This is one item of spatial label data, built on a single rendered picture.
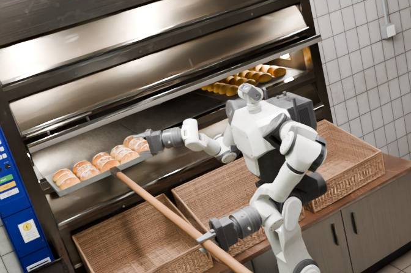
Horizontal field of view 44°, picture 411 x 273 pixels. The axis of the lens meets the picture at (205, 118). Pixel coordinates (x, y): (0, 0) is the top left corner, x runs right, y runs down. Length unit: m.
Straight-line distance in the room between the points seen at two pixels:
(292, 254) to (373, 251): 1.01
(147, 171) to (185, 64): 0.63
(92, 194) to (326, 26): 1.79
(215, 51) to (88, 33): 0.73
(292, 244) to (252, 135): 0.56
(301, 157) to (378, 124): 2.24
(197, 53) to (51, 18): 0.82
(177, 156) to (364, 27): 1.55
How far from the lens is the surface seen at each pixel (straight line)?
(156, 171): 2.88
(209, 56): 2.90
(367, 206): 3.08
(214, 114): 2.97
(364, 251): 3.18
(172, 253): 2.86
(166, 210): 1.90
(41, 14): 2.62
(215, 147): 2.38
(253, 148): 1.98
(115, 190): 2.82
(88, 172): 2.48
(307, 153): 1.59
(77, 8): 2.66
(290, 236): 2.22
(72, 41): 2.65
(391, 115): 3.86
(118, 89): 2.71
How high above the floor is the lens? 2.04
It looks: 17 degrees down
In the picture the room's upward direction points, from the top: 15 degrees counter-clockwise
